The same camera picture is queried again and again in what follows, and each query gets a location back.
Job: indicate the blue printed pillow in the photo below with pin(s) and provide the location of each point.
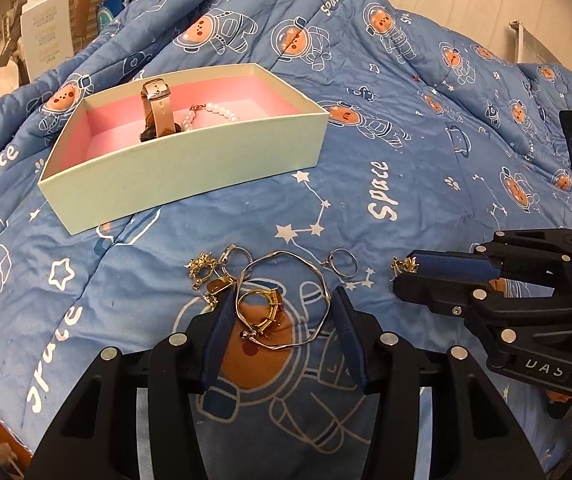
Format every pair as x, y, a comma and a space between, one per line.
560, 80

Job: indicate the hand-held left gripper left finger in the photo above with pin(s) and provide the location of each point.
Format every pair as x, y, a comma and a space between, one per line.
218, 330

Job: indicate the tall white carton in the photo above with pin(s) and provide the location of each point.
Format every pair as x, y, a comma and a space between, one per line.
46, 35

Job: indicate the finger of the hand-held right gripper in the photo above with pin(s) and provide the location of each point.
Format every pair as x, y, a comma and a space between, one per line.
435, 297
455, 265

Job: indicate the white framed panel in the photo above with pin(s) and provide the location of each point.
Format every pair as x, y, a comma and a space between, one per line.
533, 42

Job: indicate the mint green pink-lined box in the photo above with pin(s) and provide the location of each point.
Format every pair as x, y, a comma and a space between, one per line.
191, 170

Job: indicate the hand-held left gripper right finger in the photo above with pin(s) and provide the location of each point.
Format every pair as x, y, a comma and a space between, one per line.
349, 340

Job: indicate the blue round-print package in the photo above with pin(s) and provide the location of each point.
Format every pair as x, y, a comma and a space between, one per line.
108, 15

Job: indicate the blue printed blanket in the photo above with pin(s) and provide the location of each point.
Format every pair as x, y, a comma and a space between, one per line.
365, 170

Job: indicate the small gold earring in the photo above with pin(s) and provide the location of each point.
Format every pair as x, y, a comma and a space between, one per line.
408, 263

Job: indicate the thin silver bangle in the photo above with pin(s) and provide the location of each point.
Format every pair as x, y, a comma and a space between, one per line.
324, 280

